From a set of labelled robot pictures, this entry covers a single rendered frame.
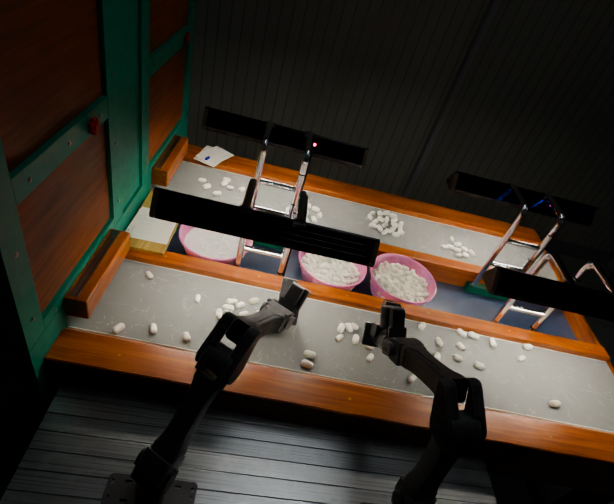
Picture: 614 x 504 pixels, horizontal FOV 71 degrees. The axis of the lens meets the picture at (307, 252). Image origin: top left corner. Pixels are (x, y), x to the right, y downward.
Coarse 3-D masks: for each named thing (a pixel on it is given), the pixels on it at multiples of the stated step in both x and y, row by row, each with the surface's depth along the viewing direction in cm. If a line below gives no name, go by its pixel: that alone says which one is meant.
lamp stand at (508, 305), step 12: (552, 252) 136; (540, 264) 140; (564, 264) 131; (588, 264) 140; (600, 264) 136; (564, 276) 128; (576, 276) 144; (600, 276) 134; (576, 288) 124; (612, 288) 128; (504, 312) 155; (528, 312) 155; (540, 312) 155; (540, 324) 159
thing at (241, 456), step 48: (48, 432) 103; (96, 432) 106; (144, 432) 108; (240, 432) 114; (288, 432) 118; (336, 432) 121; (48, 480) 96; (96, 480) 98; (192, 480) 103; (240, 480) 105; (288, 480) 108; (336, 480) 111; (384, 480) 114; (480, 480) 121
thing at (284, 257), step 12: (252, 180) 124; (252, 192) 120; (300, 192) 126; (240, 204) 115; (252, 204) 132; (300, 204) 121; (300, 216) 116; (240, 240) 141; (240, 252) 144; (252, 252) 144; (264, 252) 144; (276, 252) 145; (288, 252) 143; (240, 264) 148
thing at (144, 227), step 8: (144, 208) 156; (136, 216) 152; (144, 216) 153; (136, 224) 149; (144, 224) 150; (152, 224) 151; (160, 224) 152; (168, 224) 153; (136, 232) 146; (144, 232) 147; (152, 232) 148; (160, 232) 149; (168, 232) 150; (152, 240) 145; (160, 240) 146; (168, 240) 147
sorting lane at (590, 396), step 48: (144, 288) 134; (192, 288) 138; (240, 288) 144; (144, 336) 121; (192, 336) 125; (288, 336) 133; (432, 336) 148; (480, 336) 154; (384, 384) 129; (528, 384) 143; (576, 384) 148
